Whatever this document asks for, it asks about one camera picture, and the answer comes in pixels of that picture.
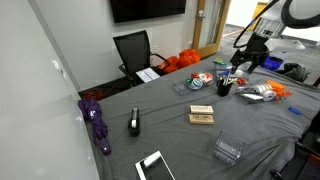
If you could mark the white printed paper sheet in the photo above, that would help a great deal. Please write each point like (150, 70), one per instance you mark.
(148, 75)

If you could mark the blue box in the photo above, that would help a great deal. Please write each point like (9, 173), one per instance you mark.
(271, 62)

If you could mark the black mesh office chair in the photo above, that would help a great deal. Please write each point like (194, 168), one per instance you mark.
(133, 50)

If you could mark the clear acrylic card holder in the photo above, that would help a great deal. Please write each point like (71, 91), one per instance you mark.
(229, 148)

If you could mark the small blue eraser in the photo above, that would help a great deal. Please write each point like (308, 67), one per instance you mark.
(294, 110)

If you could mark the black wall television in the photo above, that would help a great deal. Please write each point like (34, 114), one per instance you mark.
(146, 9)

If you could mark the grey tablecloth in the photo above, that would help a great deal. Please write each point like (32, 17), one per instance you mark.
(173, 133)

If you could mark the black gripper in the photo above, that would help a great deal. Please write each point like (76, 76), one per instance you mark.
(256, 50)

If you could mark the white tape roll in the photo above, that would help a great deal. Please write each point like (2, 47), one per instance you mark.
(238, 72)

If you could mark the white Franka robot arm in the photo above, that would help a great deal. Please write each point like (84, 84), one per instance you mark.
(300, 10)

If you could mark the stack of white tape rolls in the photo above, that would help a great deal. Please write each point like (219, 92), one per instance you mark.
(263, 90)

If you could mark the blue ribbon spool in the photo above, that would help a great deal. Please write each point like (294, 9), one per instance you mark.
(195, 84)

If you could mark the green blue scissors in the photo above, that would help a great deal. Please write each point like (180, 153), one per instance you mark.
(218, 61)

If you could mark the purple folded umbrella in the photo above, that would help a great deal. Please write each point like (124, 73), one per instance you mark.
(98, 125)

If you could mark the black cup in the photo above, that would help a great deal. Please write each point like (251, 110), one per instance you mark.
(224, 90)

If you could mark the white framed tablet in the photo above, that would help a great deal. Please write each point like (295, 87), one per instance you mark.
(155, 168)

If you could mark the orange bag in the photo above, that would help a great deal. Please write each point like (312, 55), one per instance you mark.
(186, 58)

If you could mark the orange cloth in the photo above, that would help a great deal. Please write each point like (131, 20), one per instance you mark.
(278, 87)

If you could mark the pens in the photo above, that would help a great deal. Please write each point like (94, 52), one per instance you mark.
(226, 80)

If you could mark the wooden glass door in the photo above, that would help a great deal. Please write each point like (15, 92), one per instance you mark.
(198, 33)

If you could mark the dark green bag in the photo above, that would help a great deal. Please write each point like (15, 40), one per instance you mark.
(295, 71)

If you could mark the wooden block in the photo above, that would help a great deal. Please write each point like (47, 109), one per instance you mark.
(201, 119)
(201, 109)

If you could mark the red gift bow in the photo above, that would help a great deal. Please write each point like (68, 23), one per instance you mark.
(242, 81)

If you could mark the white card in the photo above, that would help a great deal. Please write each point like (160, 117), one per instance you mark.
(251, 96)

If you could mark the clear compartment organizer tray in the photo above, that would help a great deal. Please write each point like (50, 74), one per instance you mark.
(221, 70)

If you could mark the small red ribbon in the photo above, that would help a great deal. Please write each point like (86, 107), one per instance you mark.
(194, 76)

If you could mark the white whiteboard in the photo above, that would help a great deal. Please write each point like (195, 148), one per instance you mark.
(33, 116)

